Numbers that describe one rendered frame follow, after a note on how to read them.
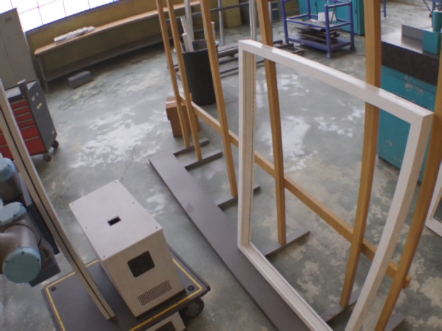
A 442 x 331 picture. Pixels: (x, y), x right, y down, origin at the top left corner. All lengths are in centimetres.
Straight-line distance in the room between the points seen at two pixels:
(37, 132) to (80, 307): 267
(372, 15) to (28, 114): 384
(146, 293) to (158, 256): 25
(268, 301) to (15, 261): 157
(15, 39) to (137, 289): 669
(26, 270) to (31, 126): 324
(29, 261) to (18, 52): 689
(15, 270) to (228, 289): 155
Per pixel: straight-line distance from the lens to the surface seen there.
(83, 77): 722
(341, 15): 814
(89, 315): 219
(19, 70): 802
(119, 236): 175
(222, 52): 641
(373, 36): 129
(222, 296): 243
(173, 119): 410
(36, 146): 454
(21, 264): 129
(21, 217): 143
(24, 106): 433
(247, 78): 199
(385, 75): 313
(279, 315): 224
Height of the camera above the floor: 197
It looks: 32 degrees down
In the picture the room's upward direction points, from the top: 10 degrees counter-clockwise
